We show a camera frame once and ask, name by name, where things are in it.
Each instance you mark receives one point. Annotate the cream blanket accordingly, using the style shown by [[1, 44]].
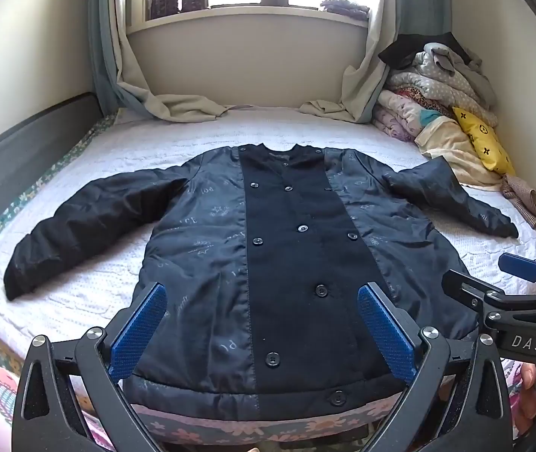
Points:
[[456, 146]]

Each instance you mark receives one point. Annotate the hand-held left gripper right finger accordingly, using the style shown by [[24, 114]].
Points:
[[385, 334]]

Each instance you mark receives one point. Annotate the brown knitted cloth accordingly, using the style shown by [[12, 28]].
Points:
[[526, 202]]

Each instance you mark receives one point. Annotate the white quilted bed cover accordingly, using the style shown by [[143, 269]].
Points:
[[107, 160]]

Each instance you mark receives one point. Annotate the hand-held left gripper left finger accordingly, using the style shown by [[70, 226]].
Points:
[[138, 329]]

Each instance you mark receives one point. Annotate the black garment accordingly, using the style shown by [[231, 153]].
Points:
[[413, 47]]

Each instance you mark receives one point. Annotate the grey garment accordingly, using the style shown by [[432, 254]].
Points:
[[442, 54]]

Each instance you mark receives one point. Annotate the dark cloth on windowsill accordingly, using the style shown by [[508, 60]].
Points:
[[345, 9]]

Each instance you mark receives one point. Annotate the grey headboard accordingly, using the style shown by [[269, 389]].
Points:
[[23, 150]]

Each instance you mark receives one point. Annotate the pile of folded blankets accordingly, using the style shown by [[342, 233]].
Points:
[[442, 87]]

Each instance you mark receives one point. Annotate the person's right hand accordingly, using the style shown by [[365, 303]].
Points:
[[527, 395]]

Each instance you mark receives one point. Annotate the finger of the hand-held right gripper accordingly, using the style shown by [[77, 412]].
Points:
[[522, 267], [465, 287]]

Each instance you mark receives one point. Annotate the dark padded jacket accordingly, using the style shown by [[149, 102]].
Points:
[[286, 245]]

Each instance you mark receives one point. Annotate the yellow patterned pillow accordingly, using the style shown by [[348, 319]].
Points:
[[484, 146]]

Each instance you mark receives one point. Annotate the purple floral blanket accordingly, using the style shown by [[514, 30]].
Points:
[[399, 117]]

